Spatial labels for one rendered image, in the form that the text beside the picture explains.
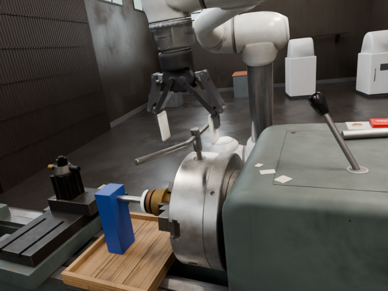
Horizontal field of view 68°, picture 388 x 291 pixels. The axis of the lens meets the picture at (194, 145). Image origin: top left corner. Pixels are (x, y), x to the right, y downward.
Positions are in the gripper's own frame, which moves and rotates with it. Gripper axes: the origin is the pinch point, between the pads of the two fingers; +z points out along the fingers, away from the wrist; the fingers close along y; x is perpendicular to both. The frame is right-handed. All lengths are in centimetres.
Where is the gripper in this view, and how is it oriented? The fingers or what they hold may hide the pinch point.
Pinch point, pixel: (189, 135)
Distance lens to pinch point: 70.0
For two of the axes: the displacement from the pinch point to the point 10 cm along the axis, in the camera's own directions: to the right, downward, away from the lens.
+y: 8.8, 0.6, -4.7
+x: 4.5, -4.2, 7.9
